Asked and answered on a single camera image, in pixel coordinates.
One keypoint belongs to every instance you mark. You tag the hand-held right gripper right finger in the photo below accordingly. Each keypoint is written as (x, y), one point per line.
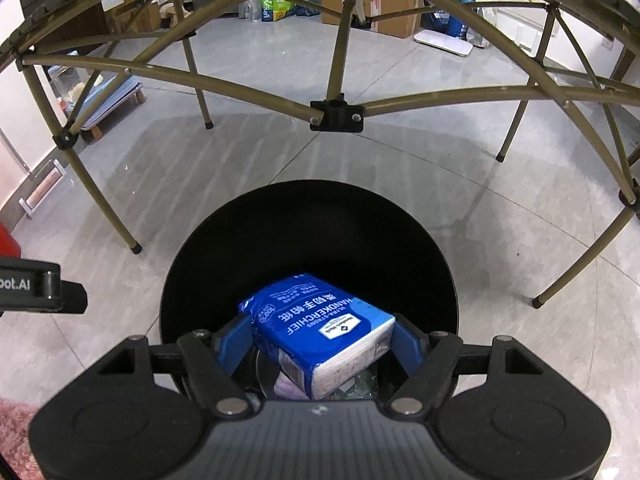
(407, 342)

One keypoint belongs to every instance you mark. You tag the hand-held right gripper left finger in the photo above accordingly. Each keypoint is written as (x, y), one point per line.
(237, 342)

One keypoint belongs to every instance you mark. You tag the blue tissue pack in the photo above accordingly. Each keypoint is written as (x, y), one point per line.
(320, 330)

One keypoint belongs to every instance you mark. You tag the black round bin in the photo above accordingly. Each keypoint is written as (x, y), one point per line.
(310, 230)

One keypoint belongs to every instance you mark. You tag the red plastic bucket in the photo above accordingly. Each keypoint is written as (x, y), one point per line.
(7, 245)

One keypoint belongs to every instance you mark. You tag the white floor rack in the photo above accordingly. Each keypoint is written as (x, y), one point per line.
(42, 187)

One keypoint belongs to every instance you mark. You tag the pink fuzzy cloth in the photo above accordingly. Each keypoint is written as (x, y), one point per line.
(12, 435)

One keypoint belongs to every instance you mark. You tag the tan folding table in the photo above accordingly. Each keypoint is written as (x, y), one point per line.
(335, 115)

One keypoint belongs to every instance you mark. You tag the dark wooden door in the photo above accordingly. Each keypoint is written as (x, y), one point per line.
(75, 25)

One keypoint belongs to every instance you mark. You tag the open cardboard box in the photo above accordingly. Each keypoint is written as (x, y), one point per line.
(145, 17)

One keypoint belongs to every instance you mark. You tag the white bathroom scale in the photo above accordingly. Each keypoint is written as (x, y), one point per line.
(442, 42)

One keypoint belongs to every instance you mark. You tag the tan plush toy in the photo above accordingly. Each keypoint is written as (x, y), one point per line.
(175, 12)

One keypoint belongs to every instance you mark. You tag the blue plastic bag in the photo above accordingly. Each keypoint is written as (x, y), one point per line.
(452, 22)

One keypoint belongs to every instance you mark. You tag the large cardboard box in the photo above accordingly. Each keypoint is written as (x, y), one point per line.
(390, 5)

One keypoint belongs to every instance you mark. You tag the green snack bag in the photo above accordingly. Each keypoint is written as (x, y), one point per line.
(287, 5)

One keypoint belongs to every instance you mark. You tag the dark wooden console table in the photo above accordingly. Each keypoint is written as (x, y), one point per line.
(627, 62)

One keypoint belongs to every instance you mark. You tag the white wall pipe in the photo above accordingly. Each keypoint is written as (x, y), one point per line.
(15, 152)

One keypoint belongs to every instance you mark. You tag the white wall socket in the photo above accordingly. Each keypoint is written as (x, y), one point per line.
(608, 42)

